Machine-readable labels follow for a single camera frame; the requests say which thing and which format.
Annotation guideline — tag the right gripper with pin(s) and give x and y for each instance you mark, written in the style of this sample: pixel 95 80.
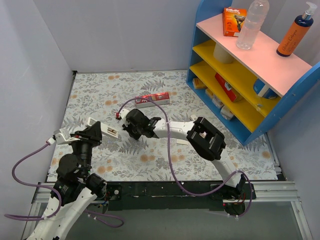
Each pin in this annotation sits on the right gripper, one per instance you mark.
pixel 206 136

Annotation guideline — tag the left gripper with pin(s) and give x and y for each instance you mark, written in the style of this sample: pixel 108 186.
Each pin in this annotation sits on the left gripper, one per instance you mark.
pixel 88 136

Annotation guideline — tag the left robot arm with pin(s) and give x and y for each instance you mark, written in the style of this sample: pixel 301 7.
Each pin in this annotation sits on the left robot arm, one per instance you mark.
pixel 75 188

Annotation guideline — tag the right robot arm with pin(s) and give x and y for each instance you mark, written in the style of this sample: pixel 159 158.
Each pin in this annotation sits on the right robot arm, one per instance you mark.
pixel 206 140

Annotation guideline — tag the red toothpaste box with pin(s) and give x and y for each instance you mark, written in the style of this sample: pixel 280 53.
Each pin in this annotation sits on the red toothpaste box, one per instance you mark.
pixel 162 98

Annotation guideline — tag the floral table mat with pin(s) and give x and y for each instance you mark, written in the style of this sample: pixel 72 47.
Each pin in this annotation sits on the floral table mat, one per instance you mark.
pixel 100 95

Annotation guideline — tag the yellow soap pack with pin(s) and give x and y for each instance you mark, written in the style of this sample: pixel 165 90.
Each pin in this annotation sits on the yellow soap pack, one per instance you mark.
pixel 198 84

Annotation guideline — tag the red box on shelf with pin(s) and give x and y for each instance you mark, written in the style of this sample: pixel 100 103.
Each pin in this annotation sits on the red box on shelf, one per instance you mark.
pixel 232 94

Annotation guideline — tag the beige paper roll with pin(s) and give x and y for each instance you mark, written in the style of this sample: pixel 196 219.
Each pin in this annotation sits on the beige paper roll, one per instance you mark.
pixel 222 55

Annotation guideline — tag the blue yellow pink shelf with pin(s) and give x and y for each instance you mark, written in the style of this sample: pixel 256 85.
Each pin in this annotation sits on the blue yellow pink shelf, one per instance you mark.
pixel 289 77

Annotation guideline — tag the blue white container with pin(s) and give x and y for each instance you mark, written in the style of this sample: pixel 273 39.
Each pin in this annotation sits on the blue white container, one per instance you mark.
pixel 263 90

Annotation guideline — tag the orange razor box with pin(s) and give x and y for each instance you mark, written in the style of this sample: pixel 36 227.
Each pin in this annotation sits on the orange razor box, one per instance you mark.
pixel 232 21

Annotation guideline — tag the clear plastic bottle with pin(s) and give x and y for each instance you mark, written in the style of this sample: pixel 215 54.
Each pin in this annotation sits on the clear plastic bottle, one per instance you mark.
pixel 254 19

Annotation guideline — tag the orange pump lotion bottle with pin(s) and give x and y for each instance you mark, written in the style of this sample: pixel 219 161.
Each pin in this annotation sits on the orange pump lotion bottle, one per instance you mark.
pixel 297 31

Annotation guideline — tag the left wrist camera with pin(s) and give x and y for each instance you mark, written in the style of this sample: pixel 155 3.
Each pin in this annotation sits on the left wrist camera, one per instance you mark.
pixel 60 137

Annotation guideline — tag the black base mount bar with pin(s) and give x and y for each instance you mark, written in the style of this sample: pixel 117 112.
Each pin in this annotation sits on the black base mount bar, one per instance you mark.
pixel 162 195

